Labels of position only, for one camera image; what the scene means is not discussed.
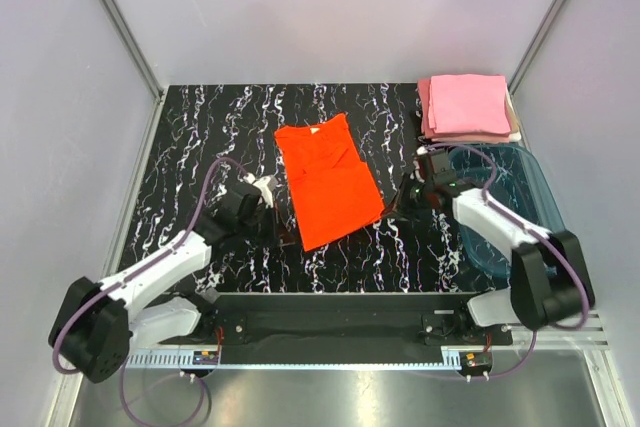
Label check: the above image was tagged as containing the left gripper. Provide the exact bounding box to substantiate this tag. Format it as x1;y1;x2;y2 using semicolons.
237;201;295;248

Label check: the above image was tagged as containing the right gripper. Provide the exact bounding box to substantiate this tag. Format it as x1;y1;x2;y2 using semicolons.
381;173;434;222

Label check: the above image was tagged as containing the orange t-shirt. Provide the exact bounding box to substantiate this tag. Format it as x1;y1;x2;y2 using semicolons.
274;113;384;252

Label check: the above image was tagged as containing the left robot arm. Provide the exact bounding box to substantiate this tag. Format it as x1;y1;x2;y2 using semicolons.
48;174;289;383

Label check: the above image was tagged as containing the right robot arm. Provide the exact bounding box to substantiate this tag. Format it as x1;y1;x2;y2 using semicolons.
383;143;595;344

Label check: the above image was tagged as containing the blue transparent plastic bin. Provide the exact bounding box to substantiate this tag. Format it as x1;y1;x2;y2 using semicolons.
449;144;565;280

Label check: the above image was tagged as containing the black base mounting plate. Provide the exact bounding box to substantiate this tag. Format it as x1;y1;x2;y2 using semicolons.
164;293;513;354

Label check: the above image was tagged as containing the folded pink t-shirt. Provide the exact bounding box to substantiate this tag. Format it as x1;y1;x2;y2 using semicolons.
428;74;511;135

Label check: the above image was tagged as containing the folded salmon t-shirt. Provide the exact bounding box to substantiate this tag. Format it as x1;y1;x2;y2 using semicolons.
417;75;514;143

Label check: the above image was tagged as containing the folded cream t-shirt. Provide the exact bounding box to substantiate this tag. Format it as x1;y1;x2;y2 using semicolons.
434;89;522;144

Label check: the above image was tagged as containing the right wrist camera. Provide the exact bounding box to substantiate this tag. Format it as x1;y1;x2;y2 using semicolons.
413;146;432;182

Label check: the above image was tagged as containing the slotted cable duct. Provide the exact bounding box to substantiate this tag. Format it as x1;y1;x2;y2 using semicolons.
126;347;461;371

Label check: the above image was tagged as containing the aluminium rail front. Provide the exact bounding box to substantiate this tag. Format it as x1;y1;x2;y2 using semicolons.
70;315;639;426

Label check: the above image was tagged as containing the left aluminium frame post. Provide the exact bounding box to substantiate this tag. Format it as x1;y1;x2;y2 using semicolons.
69;0;166;101

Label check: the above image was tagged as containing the aluminium frame post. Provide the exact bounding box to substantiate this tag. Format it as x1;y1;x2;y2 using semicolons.
508;0;570;94
69;0;166;101

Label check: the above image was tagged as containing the right aluminium frame post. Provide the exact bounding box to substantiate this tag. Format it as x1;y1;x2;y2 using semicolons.
508;0;570;94

